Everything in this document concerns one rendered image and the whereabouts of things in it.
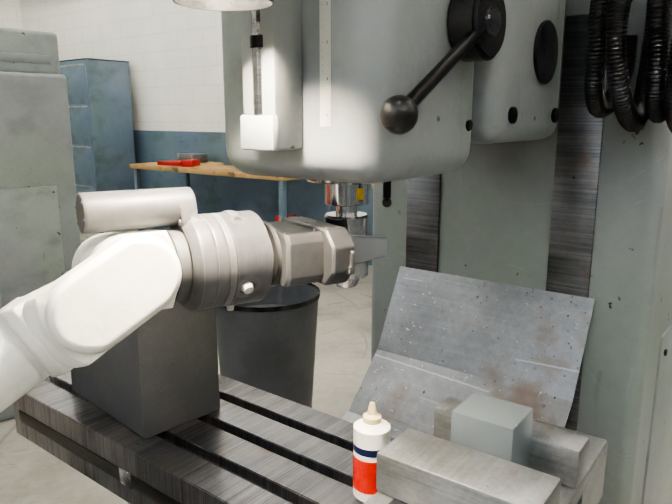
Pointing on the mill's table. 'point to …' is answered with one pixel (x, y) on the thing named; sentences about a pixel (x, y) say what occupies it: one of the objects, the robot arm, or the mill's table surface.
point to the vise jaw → (457, 474)
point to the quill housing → (361, 94)
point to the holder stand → (157, 372)
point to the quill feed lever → (492, 11)
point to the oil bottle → (364, 461)
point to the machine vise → (544, 457)
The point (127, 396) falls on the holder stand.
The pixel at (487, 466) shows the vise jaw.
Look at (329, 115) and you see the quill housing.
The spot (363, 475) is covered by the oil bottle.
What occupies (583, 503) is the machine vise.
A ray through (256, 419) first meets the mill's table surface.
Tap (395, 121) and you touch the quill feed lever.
